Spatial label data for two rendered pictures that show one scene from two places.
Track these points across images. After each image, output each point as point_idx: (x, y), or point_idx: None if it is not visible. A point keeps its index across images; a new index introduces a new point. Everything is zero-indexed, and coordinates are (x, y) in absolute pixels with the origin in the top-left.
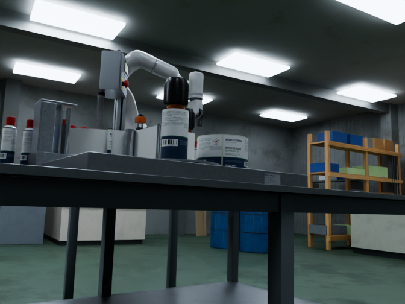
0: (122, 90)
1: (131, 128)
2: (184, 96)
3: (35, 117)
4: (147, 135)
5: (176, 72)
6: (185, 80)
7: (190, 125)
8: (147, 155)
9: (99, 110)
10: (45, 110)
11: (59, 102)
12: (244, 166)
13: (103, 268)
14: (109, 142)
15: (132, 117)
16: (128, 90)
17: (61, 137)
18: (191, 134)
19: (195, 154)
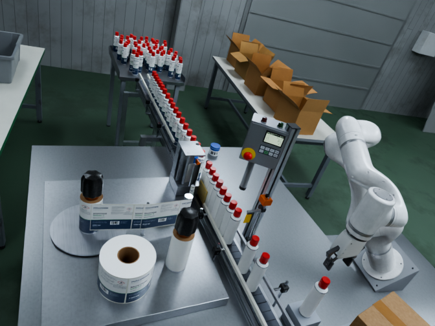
0: (248, 160)
1: (349, 208)
2: (82, 189)
3: None
4: (166, 207)
5: (350, 173)
6: (84, 178)
7: (175, 228)
8: (161, 220)
9: (246, 167)
10: (176, 149)
11: (181, 148)
12: (100, 286)
13: None
14: None
15: (352, 197)
16: (341, 162)
17: (188, 171)
18: (173, 236)
19: (312, 292)
